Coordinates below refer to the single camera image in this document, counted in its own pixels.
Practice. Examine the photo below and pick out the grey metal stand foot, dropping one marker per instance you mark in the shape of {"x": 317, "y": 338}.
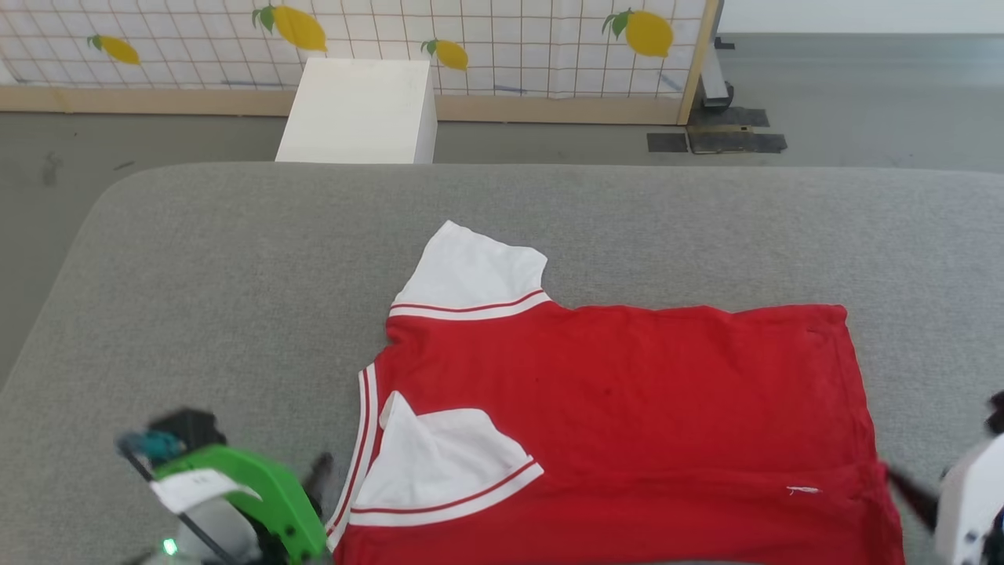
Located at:
{"x": 715, "y": 78}

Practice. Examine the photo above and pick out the white box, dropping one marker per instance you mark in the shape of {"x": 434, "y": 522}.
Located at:
{"x": 361, "y": 110}

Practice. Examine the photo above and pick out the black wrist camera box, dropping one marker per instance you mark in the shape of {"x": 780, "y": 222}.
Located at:
{"x": 996, "y": 412}
{"x": 188, "y": 428}

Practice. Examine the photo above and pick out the red white polo shirt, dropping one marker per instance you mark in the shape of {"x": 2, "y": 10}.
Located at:
{"x": 627, "y": 424}

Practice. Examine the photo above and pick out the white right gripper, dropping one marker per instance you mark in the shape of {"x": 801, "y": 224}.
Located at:
{"x": 973, "y": 502}

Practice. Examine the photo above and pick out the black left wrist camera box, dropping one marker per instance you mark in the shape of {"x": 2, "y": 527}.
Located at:
{"x": 188, "y": 428}

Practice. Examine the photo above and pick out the lemon print grid curtain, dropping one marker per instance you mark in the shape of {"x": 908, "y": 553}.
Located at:
{"x": 510, "y": 47}

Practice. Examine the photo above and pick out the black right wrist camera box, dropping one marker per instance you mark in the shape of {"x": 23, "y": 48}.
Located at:
{"x": 996, "y": 412}

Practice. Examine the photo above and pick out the small black floor mat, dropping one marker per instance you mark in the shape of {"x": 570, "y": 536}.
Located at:
{"x": 667, "y": 142}

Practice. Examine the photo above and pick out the black floor mat under stand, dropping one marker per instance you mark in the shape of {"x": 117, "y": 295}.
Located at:
{"x": 729, "y": 118}

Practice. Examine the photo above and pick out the long black floor mat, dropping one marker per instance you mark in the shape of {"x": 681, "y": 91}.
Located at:
{"x": 737, "y": 142}

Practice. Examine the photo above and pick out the lemon pattern grid screen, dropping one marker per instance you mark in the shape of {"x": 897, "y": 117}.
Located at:
{"x": 549, "y": 110}

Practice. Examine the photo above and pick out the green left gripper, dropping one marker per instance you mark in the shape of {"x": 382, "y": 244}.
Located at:
{"x": 263, "y": 490}

